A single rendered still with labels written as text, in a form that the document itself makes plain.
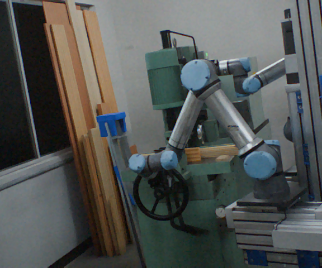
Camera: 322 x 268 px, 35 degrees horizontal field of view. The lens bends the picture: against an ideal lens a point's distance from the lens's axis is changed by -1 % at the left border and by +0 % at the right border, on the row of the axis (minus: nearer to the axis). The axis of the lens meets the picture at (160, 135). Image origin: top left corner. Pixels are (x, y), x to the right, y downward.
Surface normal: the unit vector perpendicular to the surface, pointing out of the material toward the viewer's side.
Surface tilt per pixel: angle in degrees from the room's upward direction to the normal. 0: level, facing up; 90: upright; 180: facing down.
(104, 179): 87
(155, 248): 90
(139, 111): 90
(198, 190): 90
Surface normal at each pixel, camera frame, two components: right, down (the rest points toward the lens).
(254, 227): -0.58, 0.18
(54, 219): 0.92, -0.10
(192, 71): -0.40, 0.05
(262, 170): -0.25, 0.27
